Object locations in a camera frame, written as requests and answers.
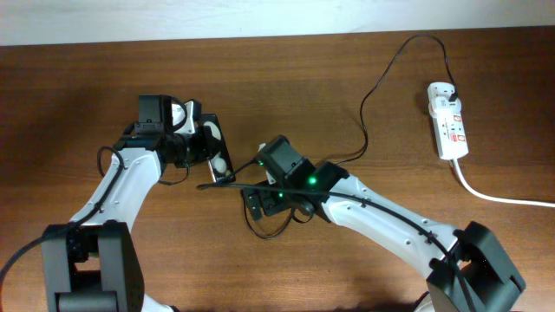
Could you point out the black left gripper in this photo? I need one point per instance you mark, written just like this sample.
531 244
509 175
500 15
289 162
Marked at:
205 139

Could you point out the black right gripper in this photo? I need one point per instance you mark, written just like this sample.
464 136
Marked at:
270 205

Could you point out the black Galaxy smartphone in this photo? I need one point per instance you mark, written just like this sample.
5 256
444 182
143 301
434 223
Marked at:
218 158

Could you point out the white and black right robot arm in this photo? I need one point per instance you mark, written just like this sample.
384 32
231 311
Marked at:
465 269

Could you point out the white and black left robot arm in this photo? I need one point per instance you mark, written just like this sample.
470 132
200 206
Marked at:
90 263

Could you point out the white USB charger plug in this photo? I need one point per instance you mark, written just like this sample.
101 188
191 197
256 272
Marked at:
440 100

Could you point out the white power strip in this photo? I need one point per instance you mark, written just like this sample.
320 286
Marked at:
450 136

